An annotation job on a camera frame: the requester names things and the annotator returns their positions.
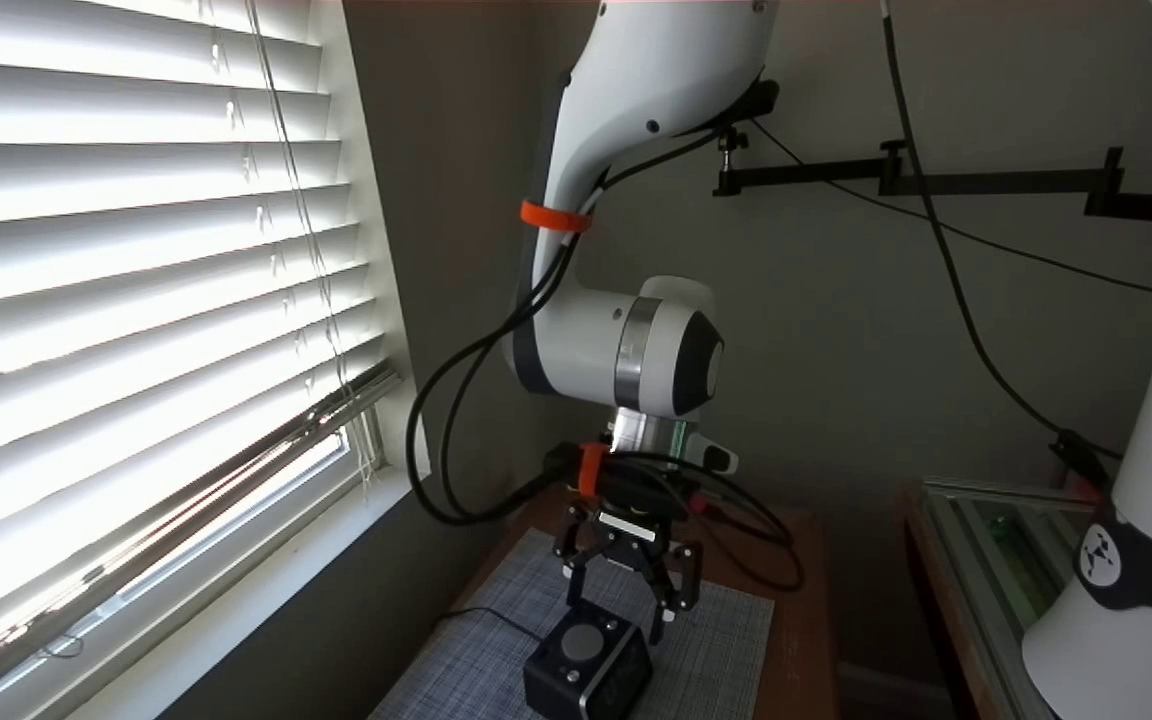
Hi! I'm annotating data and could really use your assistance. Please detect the green glass side table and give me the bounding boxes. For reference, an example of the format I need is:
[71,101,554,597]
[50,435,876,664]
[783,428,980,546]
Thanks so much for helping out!
[900,481,1091,720]

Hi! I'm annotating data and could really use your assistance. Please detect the black hanging cable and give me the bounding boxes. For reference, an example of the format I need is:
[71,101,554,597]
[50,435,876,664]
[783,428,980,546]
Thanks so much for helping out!
[871,0,1127,473]

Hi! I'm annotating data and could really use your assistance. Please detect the black clock power cable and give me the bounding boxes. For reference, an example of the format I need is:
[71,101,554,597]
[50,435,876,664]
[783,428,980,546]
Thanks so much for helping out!
[449,606,554,648]

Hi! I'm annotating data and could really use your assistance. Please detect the white window frame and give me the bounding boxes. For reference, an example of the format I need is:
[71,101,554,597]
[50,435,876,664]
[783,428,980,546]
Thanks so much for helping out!
[0,0,436,720]

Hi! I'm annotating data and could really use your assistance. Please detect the blue-grey woven mat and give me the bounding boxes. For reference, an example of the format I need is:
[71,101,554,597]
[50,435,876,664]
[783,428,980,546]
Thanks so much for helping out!
[368,531,771,720]

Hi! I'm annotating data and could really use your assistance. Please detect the white window blinds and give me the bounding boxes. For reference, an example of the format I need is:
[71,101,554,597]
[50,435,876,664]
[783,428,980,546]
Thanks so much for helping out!
[0,0,399,674]

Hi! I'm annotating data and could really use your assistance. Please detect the wooden table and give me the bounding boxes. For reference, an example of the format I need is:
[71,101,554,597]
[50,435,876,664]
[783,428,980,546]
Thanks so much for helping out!
[449,484,850,720]

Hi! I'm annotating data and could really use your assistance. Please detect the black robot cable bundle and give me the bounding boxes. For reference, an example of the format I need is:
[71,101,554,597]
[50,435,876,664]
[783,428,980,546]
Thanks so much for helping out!
[406,77,807,597]

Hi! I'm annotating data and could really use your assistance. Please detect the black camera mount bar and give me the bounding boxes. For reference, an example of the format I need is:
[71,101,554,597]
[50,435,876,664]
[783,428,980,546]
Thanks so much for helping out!
[717,130,1152,225]

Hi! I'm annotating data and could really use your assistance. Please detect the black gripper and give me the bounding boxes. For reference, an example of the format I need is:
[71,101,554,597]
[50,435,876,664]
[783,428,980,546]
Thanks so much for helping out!
[557,453,705,628]

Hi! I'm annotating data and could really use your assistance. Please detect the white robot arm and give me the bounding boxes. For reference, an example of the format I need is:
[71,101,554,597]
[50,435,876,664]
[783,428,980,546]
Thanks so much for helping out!
[510,0,780,636]

